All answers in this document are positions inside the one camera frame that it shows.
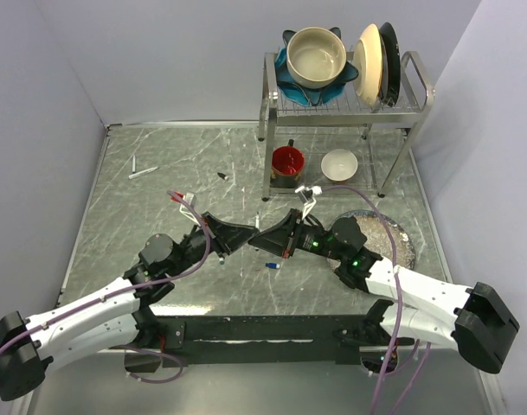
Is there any beige ceramic bowl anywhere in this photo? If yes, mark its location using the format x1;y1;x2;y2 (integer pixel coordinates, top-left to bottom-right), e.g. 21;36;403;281
282;27;347;89

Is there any speckled grey plate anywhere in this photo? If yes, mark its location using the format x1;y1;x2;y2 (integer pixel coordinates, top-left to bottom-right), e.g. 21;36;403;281
325;209;416;270

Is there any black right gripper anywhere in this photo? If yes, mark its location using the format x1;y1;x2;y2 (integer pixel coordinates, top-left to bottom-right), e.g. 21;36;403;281
249;208;345;261

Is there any blue flower-shaped bowl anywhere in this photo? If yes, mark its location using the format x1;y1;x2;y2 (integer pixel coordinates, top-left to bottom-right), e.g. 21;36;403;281
274;29;359;107

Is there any cream plate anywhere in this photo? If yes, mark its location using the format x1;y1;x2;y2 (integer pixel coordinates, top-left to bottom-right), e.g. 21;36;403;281
353;23;382;108

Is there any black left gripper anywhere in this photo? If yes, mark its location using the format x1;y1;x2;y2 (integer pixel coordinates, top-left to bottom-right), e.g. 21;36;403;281
166;212;260;278

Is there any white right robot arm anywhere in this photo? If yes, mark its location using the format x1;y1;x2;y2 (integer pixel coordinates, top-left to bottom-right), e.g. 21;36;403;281
249;209;520;374

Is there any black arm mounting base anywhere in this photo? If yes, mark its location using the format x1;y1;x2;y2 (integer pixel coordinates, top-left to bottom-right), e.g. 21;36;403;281
132;315;390;366

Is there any white marker long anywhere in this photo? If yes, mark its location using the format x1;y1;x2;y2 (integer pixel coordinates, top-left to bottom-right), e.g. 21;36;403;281
128;167;159;180

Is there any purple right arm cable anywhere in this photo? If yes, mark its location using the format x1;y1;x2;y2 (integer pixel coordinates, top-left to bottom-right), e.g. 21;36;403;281
318;185;433;415

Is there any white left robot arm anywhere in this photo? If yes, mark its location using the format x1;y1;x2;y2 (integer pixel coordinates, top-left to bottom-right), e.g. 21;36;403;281
0;213;259;401

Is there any small white bowl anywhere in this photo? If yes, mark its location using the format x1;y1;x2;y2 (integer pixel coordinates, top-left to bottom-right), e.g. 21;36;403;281
320;149;359;182

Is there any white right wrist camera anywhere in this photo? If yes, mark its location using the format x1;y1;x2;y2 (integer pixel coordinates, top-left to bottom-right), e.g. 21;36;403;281
294;185;323;220

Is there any black plate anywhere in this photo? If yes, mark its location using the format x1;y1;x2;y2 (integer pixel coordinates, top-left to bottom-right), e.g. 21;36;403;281
378;22;401;107

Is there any red black mug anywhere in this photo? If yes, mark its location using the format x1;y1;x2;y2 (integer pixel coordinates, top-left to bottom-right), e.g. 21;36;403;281
271;139;305;188

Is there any steel dish rack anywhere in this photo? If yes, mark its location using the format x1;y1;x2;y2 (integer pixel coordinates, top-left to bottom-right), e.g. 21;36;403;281
257;51;435;201

